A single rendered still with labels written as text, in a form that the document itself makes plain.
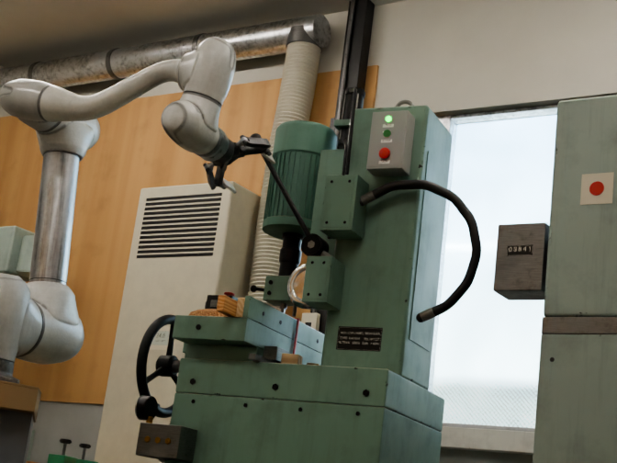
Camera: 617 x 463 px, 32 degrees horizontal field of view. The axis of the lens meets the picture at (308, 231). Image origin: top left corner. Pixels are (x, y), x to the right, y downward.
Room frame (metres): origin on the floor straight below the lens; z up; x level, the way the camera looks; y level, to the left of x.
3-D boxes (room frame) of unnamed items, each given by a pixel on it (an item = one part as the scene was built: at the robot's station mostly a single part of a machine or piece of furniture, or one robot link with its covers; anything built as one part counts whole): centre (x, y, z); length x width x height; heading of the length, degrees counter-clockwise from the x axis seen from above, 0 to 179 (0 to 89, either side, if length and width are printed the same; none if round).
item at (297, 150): (2.93, 0.04, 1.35); 0.18 x 0.18 x 0.31
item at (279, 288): (2.92, 0.02, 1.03); 0.14 x 0.07 x 0.09; 64
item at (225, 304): (2.90, 0.05, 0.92); 0.62 x 0.02 x 0.04; 154
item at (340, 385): (2.87, -0.07, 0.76); 0.57 x 0.45 x 0.09; 64
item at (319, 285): (2.70, -0.05, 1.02); 0.09 x 0.07 x 0.12; 154
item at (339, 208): (2.70, -0.08, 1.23); 0.09 x 0.08 x 0.15; 64
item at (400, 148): (2.66, -0.18, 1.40); 0.10 x 0.06 x 0.16; 64
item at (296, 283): (2.76, -0.02, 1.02); 0.12 x 0.03 x 0.12; 64
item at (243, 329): (3.00, 0.13, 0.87); 0.61 x 0.30 x 0.06; 154
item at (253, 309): (2.93, 0.00, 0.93); 0.60 x 0.02 x 0.06; 154
